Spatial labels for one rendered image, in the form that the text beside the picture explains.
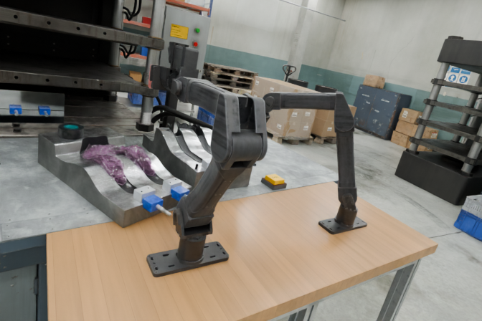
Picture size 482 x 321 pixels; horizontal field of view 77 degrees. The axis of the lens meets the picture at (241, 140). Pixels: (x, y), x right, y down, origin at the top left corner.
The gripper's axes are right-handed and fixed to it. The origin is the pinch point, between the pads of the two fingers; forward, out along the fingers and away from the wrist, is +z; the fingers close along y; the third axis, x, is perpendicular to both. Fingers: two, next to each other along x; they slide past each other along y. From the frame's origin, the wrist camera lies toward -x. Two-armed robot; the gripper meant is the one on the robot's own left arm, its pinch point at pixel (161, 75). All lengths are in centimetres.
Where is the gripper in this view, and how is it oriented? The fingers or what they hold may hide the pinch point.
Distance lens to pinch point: 100.7
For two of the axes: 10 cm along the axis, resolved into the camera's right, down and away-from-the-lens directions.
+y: -8.3, -0.1, -5.6
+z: -5.2, -3.1, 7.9
